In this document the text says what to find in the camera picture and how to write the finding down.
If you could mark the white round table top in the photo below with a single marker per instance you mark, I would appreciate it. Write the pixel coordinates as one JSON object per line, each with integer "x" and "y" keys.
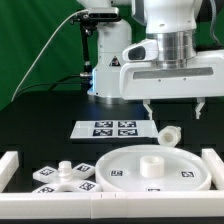
{"x": 146, "y": 168}

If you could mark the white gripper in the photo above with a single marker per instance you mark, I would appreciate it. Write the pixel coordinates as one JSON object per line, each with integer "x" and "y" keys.
{"x": 202, "y": 77}

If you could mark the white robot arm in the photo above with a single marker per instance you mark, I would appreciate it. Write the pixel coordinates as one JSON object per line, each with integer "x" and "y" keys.
{"x": 171, "y": 23}

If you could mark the white marker tag plate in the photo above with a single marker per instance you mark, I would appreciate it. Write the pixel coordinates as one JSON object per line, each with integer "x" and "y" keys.
{"x": 114, "y": 129}

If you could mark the white U-shaped obstacle fence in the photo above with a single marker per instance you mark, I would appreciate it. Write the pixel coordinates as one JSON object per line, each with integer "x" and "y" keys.
{"x": 112, "y": 204}

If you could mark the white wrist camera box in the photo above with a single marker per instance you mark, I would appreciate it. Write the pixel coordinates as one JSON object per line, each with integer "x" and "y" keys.
{"x": 146, "y": 50}

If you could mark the white cross-shaped table base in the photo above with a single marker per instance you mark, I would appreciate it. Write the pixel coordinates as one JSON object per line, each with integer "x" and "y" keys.
{"x": 66, "y": 178}

